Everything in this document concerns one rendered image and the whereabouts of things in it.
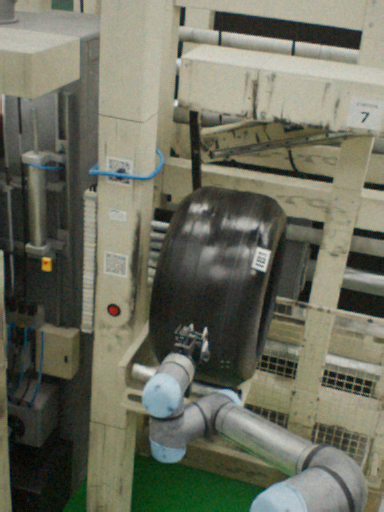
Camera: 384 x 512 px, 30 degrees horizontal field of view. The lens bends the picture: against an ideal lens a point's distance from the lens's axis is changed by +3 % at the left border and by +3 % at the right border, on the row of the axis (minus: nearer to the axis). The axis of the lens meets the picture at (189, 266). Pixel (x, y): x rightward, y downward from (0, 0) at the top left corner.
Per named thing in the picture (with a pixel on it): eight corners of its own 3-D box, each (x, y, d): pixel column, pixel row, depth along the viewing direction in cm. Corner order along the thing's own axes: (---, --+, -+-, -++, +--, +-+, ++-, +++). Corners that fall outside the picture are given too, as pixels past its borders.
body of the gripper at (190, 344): (210, 330, 165) (197, 351, 154) (205, 362, 168) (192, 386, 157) (179, 323, 166) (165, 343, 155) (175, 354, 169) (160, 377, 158)
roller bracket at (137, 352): (115, 392, 212) (116, 364, 207) (157, 326, 246) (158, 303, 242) (125, 394, 211) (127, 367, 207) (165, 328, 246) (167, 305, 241)
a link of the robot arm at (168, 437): (206, 451, 153) (205, 404, 150) (163, 471, 147) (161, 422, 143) (184, 435, 159) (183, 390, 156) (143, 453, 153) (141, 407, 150)
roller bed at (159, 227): (135, 293, 256) (139, 220, 243) (148, 276, 269) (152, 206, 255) (185, 305, 252) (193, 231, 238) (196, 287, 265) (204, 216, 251)
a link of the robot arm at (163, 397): (140, 420, 144) (138, 382, 142) (156, 394, 154) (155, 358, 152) (176, 425, 142) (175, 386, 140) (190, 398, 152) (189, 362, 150)
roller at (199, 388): (130, 363, 212) (134, 361, 216) (126, 377, 212) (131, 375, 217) (241, 390, 205) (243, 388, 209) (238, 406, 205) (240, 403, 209)
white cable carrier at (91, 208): (81, 331, 222) (84, 191, 200) (87, 323, 226) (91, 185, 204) (94, 334, 221) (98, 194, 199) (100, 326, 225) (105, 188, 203)
